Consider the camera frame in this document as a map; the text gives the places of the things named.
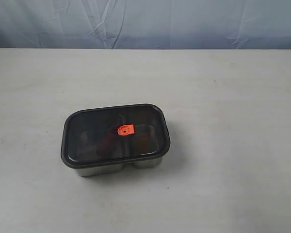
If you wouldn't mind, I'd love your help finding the yellow toy cheese wedge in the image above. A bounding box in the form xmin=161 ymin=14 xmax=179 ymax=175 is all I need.
xmin=132 ymin=133 xmax=152 ymax=155

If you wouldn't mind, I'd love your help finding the red toy sausage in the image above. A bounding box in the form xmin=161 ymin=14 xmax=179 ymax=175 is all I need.
xmin=97 ymin=128 xmax=118 ymax=157

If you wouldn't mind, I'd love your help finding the smoky transparent lunchbox lid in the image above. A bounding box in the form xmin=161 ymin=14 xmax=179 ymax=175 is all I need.
xmin=61 ymin=103 xmax=170 ymax=169

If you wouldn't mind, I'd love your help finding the stainless steel lunchbox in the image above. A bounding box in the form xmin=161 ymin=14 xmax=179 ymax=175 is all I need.
xmin=75 ymin=157 xmax=163 ymax=177

